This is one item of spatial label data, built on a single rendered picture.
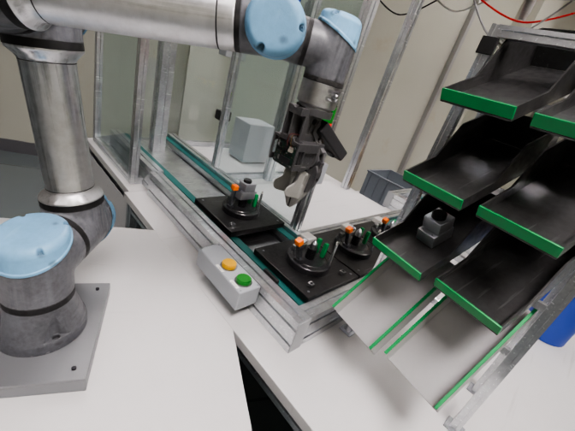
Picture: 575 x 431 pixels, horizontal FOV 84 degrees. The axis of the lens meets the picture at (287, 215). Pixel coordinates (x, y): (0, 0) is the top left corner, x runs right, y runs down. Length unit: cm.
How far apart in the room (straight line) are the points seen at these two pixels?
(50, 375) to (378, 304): 67
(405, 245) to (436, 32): 403
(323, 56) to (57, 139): 50
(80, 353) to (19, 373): 9
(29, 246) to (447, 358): 80
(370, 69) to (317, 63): 361
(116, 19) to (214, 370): 66
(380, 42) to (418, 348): 375
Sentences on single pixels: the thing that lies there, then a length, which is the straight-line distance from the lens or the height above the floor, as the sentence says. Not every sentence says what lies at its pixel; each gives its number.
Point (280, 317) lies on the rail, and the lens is 84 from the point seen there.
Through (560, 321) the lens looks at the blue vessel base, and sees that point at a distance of 153.
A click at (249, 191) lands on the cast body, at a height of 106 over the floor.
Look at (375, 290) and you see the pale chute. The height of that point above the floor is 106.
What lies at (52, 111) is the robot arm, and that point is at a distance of 72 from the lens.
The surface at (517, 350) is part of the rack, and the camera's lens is 82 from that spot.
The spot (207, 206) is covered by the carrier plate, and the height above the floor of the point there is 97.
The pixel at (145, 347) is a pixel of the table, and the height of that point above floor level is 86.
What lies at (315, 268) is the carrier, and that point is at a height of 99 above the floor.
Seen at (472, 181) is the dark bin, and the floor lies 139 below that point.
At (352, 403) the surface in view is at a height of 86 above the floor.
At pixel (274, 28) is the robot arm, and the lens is 44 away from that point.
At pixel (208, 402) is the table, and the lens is 76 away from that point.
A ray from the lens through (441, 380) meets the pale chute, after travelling 78.
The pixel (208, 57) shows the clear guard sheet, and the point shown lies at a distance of 208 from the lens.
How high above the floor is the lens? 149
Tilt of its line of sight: 25 degrees down
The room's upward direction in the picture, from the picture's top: 18 degrees clockwise
